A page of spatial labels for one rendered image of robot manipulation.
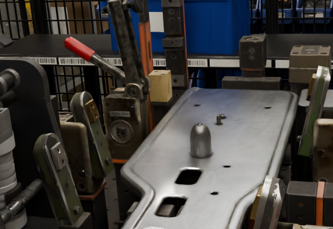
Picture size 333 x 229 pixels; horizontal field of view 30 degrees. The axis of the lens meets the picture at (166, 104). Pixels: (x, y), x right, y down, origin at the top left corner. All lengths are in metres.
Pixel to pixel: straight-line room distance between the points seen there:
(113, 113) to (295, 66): 0.39
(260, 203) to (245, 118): 0.47
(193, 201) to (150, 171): 0.11
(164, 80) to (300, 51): 0.30
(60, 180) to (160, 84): 0.40
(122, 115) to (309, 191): 0.37
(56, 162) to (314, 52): 0.65
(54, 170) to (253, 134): 0.37
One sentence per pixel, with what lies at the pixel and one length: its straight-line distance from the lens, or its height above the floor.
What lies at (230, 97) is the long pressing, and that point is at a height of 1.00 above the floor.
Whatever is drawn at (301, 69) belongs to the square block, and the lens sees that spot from 1.25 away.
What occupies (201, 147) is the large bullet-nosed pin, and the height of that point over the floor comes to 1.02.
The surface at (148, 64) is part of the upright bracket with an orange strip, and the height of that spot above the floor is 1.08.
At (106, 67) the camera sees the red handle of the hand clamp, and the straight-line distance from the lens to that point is 1.07.
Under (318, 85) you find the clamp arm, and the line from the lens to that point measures 0.93.
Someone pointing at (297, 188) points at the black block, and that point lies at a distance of 0.86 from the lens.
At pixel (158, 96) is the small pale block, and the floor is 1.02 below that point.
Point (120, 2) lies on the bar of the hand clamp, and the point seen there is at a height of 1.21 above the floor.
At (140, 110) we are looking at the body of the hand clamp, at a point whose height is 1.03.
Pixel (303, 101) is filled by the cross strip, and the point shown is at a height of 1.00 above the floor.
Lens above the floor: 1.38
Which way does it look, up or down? 19 degrees down
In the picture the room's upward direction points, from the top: 4 degrees counter-clockwise
